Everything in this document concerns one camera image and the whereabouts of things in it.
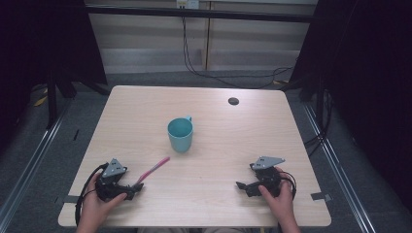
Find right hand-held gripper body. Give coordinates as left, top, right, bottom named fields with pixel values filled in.
left=248, top=155, right=284, bottom=199

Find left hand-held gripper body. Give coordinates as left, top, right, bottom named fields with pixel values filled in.
left=94, top=157, right=137, bottom=203

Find pink toothbrush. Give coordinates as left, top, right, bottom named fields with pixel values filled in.
left=130, top=156, right=171, bottom=189

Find teal cup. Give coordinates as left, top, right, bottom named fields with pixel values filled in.
left=166, top=115, right=194, bottom=154

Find person's right hand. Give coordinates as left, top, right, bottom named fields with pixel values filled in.
left=257, top=166, right=294, bottom=222

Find person's left hand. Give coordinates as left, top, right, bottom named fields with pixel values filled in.
left=82, top=172, right=128, bottom=225

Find grey tape strip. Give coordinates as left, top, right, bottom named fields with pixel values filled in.
left=62, top=194, right=82, bottom=205
left=310, top=191, right=333, bottom=202

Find black metal stand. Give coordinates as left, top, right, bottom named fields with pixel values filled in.
left=46, top=69, right=111, bottom=130

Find yellow floor tape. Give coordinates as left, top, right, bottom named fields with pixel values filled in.
left=32, top=87, right=49, bottom=108

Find dark curtain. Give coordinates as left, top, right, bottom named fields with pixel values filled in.
left=289, top=0, right=412, bottom=213
left=0, top=0, right=109, bottom=153

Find black horizontal bar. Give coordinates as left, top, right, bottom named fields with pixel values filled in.
left=85, top=5, right=321, bottom=24

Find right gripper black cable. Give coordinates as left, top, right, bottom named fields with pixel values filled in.
left=277, top=170, right=297, bottom=200

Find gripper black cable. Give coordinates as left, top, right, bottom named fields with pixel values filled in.
left=277, top=170, right=297, bottom=200
left=74, top=162, right=110, bottom=227

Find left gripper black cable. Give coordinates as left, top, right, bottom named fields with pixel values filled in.
left=74, top=162, right=110, bottom=227

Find black floor cables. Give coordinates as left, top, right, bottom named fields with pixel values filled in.
left=303, top=89, right=335, bottom=158

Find metal floor rail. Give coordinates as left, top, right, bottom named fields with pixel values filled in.
left=301, top=102, right=377, bottom=233
left=0, top=98, right=73, bottom=225

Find black wall cable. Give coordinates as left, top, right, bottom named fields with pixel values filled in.
left=181, top=16, right=294, bottom=89

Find white wall power outlet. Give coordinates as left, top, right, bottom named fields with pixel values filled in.
left=176, top=0, right=200, bottom=10

